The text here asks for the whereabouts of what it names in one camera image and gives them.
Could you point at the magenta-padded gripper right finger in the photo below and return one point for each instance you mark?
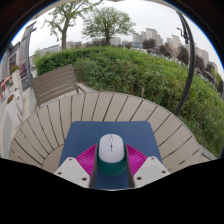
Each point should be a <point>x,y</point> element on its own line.
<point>150,170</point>

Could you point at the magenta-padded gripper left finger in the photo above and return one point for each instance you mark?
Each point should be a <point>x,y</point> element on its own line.
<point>71,170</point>

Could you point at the white and teal computer mouse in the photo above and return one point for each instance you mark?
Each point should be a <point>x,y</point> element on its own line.
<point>111,148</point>

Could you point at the blue rectangular mouse pad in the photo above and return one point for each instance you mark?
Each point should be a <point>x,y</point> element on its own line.
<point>83,133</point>

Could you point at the white planter with flowers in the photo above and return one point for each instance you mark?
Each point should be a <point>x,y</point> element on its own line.
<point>16,76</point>
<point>14,111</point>

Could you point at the beige slatted outdoor chair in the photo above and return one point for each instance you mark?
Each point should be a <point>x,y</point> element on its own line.
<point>55,85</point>

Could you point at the green hedge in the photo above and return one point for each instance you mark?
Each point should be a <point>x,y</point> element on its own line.
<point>133,73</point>

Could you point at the dark curved umbrella pole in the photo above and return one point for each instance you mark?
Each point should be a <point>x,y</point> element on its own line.
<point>190,66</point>

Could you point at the grey signboard pillar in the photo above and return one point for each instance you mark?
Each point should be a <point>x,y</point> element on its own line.
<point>26,53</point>

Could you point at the distant high-rise buildings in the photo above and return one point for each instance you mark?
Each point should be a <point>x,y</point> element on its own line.
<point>150,35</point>

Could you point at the tall thin-trunked tree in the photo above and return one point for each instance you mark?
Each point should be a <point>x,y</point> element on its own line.
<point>64,30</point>

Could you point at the round leafy tree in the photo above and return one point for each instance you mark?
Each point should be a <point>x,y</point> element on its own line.
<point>107,23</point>

